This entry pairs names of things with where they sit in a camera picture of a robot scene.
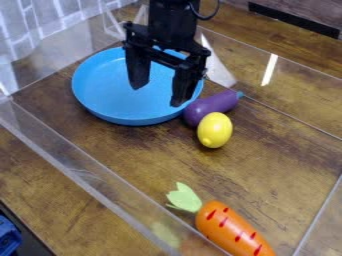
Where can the blue round tray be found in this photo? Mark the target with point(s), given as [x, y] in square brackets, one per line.
[101, 87]

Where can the yellow toy lemon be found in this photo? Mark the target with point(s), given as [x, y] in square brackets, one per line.
[214, 130]

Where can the orange toy carrot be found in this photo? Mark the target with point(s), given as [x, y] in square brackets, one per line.
[221, 224]

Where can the black bar on table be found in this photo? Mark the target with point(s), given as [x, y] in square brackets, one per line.
[296, 20]

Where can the purple toy eggplant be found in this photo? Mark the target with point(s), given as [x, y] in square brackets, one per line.
[221, 102]

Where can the blue object at corner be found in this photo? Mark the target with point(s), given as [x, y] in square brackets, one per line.
[10, 237]

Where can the clear acrylic enclosure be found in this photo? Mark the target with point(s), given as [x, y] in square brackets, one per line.
[86, 181]

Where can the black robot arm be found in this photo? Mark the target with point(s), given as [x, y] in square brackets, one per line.
[176, 9]

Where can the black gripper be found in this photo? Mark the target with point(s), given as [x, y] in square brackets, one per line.
[165, 41]

